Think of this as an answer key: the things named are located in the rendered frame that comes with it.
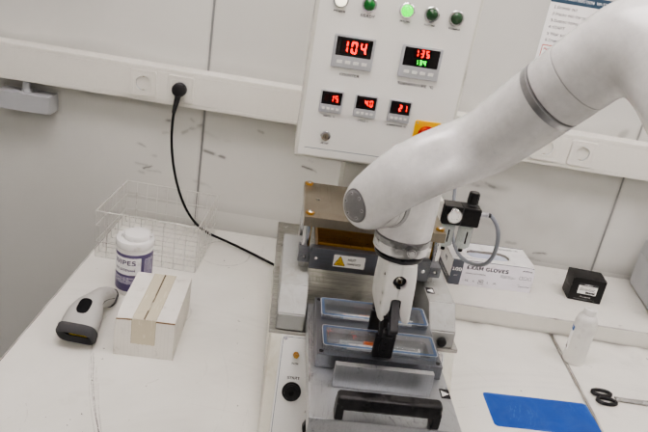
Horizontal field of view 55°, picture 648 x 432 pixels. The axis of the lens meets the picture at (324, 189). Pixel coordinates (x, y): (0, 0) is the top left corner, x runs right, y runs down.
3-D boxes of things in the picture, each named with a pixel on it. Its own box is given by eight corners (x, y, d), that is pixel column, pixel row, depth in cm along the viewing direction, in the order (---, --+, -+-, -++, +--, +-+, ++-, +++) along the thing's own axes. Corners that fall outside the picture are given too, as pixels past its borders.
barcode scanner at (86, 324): (91, 295, 144) (92, 264, 141) (125, 300, 144) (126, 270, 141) (52, 347, 125) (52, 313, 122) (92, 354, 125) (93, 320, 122)
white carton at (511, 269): (438, 261, 178) (444, 238, 175) (515, 271, 180) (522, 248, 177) (446, 283, 166) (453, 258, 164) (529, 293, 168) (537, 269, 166)
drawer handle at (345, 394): (333, 410, 89) (337, 387, 87) (435, 420, 90) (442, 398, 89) (334, 419, 87) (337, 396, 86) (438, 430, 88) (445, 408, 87)
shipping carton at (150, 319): (137, 304, 144) (139, 269, 140) (193, 312, 144) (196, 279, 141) (108, 353, 126) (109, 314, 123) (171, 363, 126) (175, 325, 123)
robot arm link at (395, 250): (436, 250, 90) (432, 268, 91) (425, 224, 98) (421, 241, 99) (379, 242, 89) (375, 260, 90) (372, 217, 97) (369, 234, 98)
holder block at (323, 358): (312, 309, 113) (314, 296, 112) (420, 321, 114) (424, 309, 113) (314, 366, 97) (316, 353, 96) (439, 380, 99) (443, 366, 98)
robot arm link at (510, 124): (513, 132, 64) (349, 247, 86) (593, 124, 74) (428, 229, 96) (474, 59, 66) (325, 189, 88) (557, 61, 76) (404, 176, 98)
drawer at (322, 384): (304, 320, 115) (310, 283, 113) (420, 334, 117) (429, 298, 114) (305, 438, 88) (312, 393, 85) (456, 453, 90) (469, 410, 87)
